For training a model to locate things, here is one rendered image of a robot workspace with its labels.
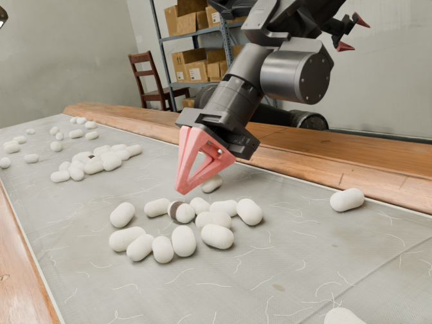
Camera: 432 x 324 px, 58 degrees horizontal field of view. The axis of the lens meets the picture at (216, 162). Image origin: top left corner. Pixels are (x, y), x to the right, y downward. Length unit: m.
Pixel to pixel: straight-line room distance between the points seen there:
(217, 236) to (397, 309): 0.15
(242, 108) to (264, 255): 0.19
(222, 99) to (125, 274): 0.23
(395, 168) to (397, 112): 2.28
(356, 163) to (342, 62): 2.44
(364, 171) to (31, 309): 0.34
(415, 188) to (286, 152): 0.18
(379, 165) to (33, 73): 4.92
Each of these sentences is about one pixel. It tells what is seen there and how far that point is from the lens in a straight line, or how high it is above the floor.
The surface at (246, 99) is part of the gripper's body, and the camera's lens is 0.47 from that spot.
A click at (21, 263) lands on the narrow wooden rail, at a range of 0.40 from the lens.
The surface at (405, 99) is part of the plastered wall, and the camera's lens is 2.67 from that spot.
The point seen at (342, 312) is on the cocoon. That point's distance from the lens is 0.25.
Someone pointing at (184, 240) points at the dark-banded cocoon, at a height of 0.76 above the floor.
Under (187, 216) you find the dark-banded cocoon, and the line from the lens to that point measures 0.41.
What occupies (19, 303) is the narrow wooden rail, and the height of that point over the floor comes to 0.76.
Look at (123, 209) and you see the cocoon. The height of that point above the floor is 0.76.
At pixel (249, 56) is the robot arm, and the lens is 0.49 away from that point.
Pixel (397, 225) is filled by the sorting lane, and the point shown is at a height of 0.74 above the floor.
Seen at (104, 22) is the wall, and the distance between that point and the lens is 5.48.
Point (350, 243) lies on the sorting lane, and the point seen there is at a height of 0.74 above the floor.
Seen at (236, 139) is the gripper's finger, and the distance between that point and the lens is 0.46.
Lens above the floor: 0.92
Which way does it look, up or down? 18 degrees down
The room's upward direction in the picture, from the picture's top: 11 degrees counter-clockwise
